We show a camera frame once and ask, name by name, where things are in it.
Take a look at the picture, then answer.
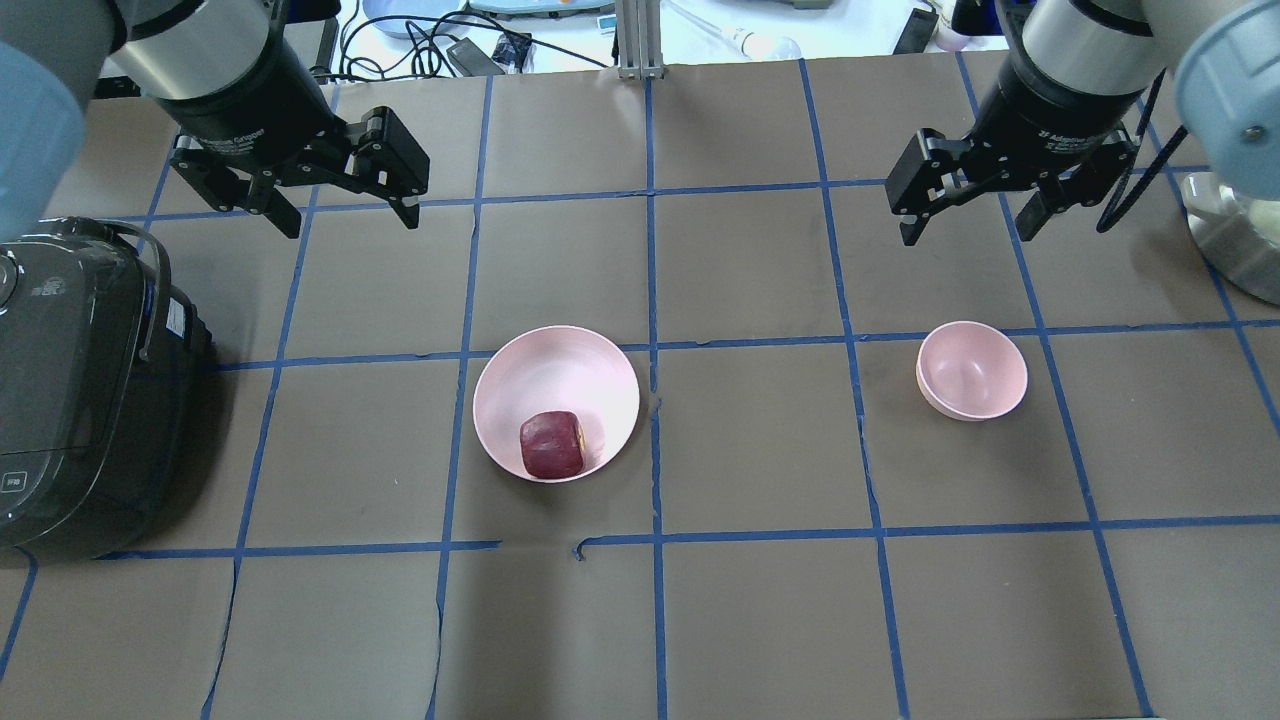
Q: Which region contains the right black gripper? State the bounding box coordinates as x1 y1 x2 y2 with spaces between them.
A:
884 65 1139 247

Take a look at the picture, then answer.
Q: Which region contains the pink bowl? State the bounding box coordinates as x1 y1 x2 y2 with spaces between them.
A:
914 320 1030 421

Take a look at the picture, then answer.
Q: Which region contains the pink plate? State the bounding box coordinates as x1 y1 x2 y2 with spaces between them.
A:
471 325 641 483

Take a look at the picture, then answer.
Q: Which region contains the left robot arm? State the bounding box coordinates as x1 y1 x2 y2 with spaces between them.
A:
1 1 430 240

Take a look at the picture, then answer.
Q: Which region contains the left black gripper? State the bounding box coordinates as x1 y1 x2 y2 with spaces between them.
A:
165 45 431 240

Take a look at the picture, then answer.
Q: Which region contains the black power adapter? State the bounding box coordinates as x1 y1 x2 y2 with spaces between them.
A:
445 38 506 77

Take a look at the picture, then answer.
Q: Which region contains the red apple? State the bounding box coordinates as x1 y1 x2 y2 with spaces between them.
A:
518 410 588 480

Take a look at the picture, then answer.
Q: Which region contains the aluminium frame post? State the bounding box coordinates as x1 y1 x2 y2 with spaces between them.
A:
614 0 666 79

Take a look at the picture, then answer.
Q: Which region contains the steel steamer pot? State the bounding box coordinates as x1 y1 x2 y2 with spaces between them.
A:
1180 172 1279 306

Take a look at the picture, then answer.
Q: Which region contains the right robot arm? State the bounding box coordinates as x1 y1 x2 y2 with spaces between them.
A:
884 1 1279 246

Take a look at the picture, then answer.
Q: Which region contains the black rice cooker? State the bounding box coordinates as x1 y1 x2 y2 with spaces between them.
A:
1 217 211 569

